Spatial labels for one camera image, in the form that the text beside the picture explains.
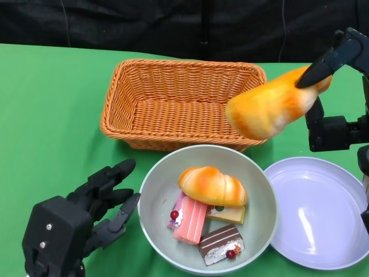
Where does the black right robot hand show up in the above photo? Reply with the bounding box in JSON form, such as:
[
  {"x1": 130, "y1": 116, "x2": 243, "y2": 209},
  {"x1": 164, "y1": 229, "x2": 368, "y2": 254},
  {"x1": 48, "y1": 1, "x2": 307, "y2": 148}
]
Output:
[{"x1": 296, "y1": 27, "x2": 369, "y2": 152}]

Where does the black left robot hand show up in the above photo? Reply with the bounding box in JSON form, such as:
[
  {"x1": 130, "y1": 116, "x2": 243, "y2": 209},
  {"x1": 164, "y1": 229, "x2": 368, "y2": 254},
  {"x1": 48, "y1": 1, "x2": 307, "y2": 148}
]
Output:
[{"x1": 66, "y1": 158, "x2": 142, "y2": 259}]

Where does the pale green bowl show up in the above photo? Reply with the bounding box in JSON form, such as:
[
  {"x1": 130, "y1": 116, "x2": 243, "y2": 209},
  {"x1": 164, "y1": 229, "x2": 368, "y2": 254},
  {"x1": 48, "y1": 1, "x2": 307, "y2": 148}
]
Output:
[{"x1": 138, "y1": 144, "x2": 279, "y2": 275}]

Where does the ring-shaped orange bread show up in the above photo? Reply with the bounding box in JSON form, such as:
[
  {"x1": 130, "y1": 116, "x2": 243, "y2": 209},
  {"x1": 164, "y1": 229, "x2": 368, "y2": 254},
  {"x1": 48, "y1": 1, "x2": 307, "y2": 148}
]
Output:
[{"x1": 225, "y1": 65, "x2": 333, "y2": 141}]

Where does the pink cake slice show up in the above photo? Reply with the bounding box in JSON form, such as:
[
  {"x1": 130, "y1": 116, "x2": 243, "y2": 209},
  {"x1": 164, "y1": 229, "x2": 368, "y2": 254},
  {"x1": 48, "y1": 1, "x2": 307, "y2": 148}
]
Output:
[{"x1": 167, "y1": 192, "x2": 208, "y2": 245}]

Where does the shell-shaped orange bread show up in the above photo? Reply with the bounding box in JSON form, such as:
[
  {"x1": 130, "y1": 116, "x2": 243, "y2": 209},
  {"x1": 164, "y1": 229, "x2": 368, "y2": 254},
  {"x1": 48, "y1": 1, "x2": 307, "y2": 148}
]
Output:
[{"x1": 178, "y1": 166, "x2": 248, "y2": 208}]

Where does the yellow cake slice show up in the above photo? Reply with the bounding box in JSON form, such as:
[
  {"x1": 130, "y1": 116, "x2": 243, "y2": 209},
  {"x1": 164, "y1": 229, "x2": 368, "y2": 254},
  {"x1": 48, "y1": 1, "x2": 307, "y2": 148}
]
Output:
[{"x1": 206, "y1": 204, "x2": 246, "y2": 225}]

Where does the chocolate cake slice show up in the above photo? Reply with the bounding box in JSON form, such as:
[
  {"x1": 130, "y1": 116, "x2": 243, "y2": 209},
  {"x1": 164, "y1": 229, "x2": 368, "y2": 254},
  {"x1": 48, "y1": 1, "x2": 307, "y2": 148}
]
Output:
[{"x1": 198, "y1": 224, "x2": 246, "y2": 267}]

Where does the lavender round plate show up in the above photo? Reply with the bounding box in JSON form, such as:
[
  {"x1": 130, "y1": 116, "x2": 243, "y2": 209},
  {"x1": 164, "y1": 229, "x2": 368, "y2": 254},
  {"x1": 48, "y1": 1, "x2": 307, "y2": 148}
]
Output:
[{"x1": 263, "y1": 156, "x2": 369, "y2": 271}]

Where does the orange wicker basket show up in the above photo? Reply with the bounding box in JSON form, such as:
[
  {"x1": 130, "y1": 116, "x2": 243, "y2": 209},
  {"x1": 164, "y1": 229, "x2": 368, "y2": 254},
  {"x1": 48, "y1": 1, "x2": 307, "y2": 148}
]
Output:
[{"x1": 100, "y1": 59, "x2": 269, "y2": 152}]

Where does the green tablecloth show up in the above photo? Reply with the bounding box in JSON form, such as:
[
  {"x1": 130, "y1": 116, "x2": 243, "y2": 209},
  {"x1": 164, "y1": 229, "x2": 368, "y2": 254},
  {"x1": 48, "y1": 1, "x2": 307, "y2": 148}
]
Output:
[{"x1": 0, "y1": 43, "x2": 369, "y2": 277}]

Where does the black backdrop curtain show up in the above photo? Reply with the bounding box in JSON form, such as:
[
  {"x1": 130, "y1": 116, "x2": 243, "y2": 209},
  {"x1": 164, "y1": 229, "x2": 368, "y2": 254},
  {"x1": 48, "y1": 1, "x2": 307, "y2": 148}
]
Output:
[{"x1": 0, "y1": 0, "x2": 369, "y2": 66}]

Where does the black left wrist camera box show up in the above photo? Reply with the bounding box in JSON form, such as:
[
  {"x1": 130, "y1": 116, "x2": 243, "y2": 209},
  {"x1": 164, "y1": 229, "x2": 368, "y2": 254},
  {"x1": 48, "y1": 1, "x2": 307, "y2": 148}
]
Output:
[{"x1": 22, "y1": 196, "x2": 93, "y2": 277}]

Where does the thin white hanging cable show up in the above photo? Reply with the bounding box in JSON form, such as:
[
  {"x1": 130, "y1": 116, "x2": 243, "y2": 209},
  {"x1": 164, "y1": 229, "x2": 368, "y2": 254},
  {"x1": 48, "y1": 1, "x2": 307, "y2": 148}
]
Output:
[
  {"x1": 60, "y1": 0, "x2": 72, "y2": 47},
  {"x1": 277, "y1": 0, "x2": 288, "y2": 63}
]

